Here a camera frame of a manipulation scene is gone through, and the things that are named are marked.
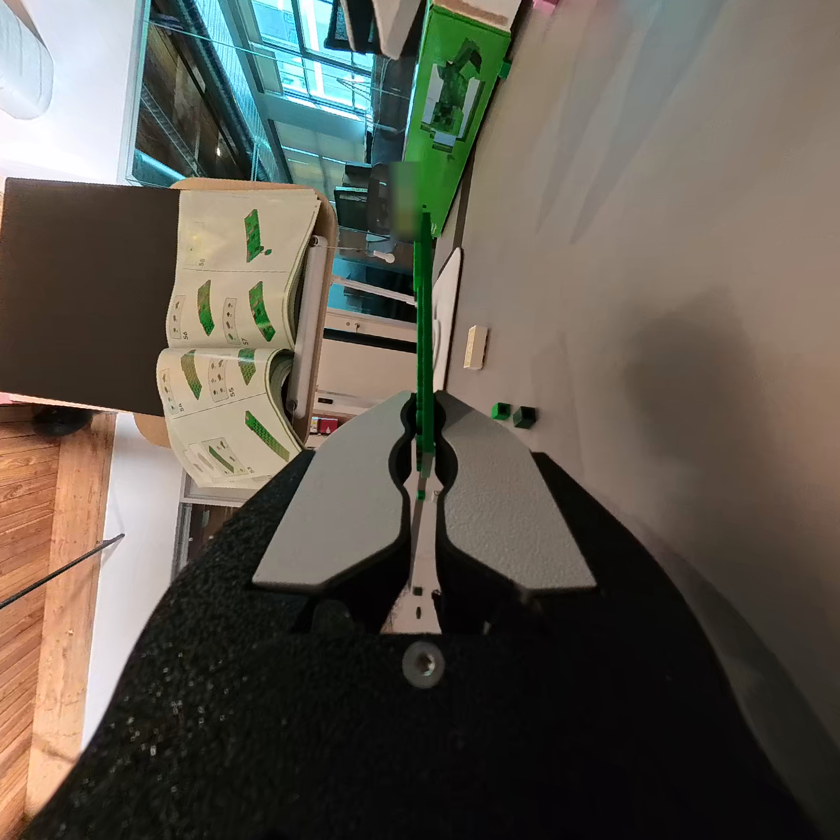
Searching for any green toy brick plate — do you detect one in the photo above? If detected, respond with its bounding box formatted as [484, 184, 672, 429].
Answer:
[412, 211, 437, 500]

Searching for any dark brown panel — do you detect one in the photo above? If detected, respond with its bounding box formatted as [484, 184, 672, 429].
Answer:
[0, 177, 181, 416]

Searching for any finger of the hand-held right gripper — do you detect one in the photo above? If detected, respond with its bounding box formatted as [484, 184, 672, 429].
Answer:
[371, 0, 429, 61]

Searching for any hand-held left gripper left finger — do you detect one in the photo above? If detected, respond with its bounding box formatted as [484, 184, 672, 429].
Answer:
[251, 390, 418, 632]

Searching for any silver ventilation duct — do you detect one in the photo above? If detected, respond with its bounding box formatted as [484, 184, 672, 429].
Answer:
[0, 0, 55, 120]

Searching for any grey desk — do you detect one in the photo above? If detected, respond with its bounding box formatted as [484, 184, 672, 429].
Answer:
[433, 0, 840, 808]

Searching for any white cabinet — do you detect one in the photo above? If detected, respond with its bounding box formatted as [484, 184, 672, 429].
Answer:
[314, 308, 421, 421]

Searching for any green cardboard toy box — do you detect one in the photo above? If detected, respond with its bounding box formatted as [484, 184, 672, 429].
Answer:
[399, 0, 514, 238]

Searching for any book stand with white base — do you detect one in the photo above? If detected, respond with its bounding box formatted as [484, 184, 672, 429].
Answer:
[134, 177, 463, 454]

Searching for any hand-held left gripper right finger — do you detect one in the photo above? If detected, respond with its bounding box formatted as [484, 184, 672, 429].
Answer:
[432, 388, 598, 636]

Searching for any open instruction booklet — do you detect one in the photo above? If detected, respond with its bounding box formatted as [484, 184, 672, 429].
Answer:
[156, 187, 322, 488]

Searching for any glass partition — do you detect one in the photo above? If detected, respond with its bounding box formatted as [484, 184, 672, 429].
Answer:
[118, 0, 434, 316]

